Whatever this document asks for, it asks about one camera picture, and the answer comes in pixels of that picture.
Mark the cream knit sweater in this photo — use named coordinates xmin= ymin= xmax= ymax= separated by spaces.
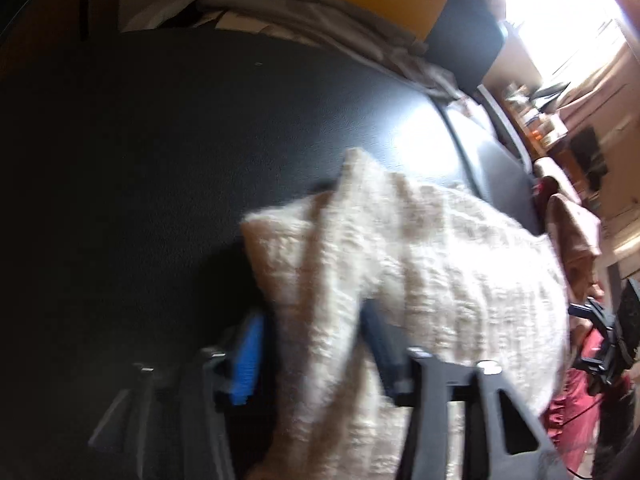
xmin=241 ymin=149 xmax=571 ymax=480

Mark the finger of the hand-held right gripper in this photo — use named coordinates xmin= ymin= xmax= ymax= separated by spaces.
xmin=569 ymin=297 xmax=619 ymax=335
xmin=572 ymin=344 xmax=624 ymax=397

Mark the pink ruffled bedspread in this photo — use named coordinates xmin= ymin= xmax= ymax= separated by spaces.
xmin=542 ymin=330 xmax=626 ymax=478

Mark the bright window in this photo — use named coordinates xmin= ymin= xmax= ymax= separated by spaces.
xmin=502 ymin=0 xmax=631 ymax=86

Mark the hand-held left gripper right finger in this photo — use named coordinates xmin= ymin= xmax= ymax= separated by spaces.
xmin=361 ymin=304 xmax=567 ymax=480

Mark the dusty pink knit sweater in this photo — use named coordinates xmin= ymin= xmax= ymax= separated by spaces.
xmin=532 ymin=157 xmax=603 ymax=306

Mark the person's dark clothing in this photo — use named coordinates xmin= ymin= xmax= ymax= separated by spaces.
xmin=592 ymin=360 xmax=640 ymax=480

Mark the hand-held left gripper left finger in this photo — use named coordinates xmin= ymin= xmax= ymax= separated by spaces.
xmin=87 ymin=310 xmax=266 ymax=480

